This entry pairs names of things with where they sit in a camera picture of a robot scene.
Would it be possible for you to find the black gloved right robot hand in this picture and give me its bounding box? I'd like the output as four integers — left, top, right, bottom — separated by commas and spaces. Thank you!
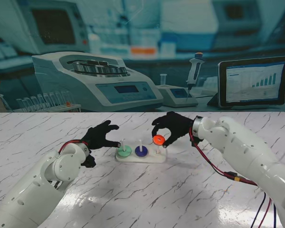
151, 111, 195, 148

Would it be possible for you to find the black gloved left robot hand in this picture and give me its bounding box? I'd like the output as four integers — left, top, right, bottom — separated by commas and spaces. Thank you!
82, 120, 122, 151

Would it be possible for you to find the small orange ring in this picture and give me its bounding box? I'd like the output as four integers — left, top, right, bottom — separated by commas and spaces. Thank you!
152, 134, 166, 145

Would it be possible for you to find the medium purple ring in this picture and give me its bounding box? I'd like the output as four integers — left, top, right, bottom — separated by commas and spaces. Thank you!
134, 145, 149, 158

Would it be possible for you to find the white three-rod tower base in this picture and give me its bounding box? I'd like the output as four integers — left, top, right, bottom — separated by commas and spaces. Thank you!
115, 139, 168, 164

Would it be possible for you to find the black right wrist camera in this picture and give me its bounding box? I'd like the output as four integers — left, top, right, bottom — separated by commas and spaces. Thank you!
190, 136, 204, 147

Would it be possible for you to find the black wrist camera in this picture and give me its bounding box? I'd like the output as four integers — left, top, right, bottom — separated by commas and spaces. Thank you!
80, 154, 96, 168
190, 136, 204, 147

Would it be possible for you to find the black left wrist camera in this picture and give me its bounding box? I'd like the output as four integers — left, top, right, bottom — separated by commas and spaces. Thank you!
80, 154, 96, 168

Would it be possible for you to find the large green ring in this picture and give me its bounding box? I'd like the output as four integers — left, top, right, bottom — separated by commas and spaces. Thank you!
116, 146, 131, 159

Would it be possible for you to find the left arm red cable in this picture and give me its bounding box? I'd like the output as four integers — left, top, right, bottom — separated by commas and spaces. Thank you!
58, 140, 89, 155

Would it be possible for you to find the right arm red black cable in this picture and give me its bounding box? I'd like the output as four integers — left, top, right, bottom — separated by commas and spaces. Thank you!
189, 127, 278, 228

